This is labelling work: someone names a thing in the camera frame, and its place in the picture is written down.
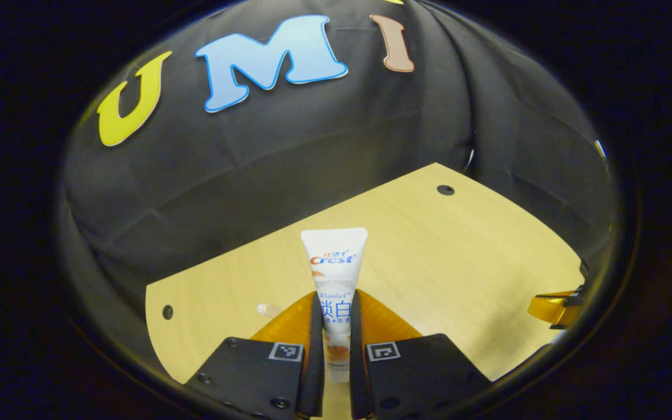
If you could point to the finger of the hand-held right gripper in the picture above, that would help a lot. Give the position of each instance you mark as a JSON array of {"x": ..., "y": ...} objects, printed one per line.
[{"x": 552, "y": 307}]

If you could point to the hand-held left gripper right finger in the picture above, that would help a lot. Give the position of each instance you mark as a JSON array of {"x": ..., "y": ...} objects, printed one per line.
[{"x": 356, "y": 356}]

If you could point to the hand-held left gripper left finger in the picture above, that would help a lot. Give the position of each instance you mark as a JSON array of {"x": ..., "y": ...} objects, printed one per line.
[{"x": 315, "y": 356}]

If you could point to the white toothpaste tube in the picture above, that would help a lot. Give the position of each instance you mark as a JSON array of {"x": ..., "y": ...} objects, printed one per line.
[{"x": 335, "y": 256}]

